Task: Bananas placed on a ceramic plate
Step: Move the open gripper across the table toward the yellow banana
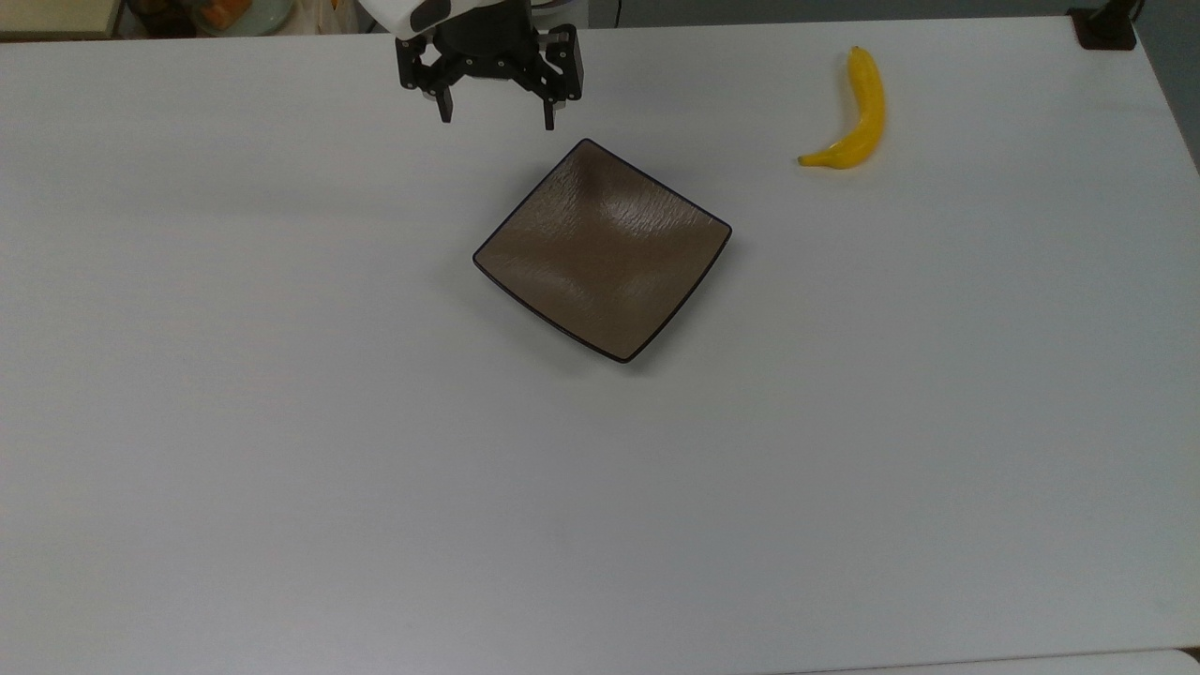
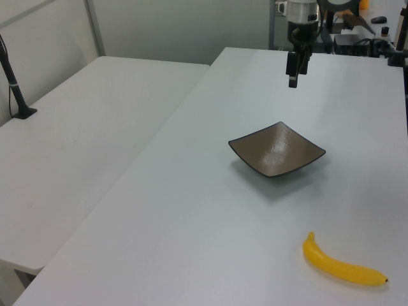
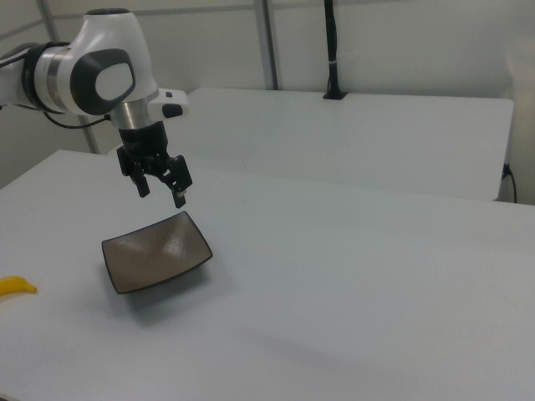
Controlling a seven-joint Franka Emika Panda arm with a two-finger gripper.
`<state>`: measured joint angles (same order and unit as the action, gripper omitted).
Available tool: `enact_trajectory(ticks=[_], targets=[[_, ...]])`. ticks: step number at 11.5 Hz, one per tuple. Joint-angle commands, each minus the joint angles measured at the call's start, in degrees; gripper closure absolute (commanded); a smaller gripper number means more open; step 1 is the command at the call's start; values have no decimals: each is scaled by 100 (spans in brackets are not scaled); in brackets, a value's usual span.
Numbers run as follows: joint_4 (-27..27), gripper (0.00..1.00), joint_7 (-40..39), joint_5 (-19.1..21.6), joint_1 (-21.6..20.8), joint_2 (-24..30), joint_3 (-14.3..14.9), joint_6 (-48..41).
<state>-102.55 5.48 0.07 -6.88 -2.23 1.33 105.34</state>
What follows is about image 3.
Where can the white side table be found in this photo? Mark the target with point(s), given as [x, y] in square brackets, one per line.
[334, 138]

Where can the brown square ceramic plate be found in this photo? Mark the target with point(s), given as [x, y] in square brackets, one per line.
[154, 255]

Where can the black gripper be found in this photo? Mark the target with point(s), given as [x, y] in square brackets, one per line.
[144, 140]

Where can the yellow banana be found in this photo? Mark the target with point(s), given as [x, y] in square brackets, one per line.
[14, 285]

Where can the black pole with base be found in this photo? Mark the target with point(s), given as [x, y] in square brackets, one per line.
[333, 50]

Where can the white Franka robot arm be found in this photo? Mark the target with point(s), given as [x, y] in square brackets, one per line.
[108, 42]

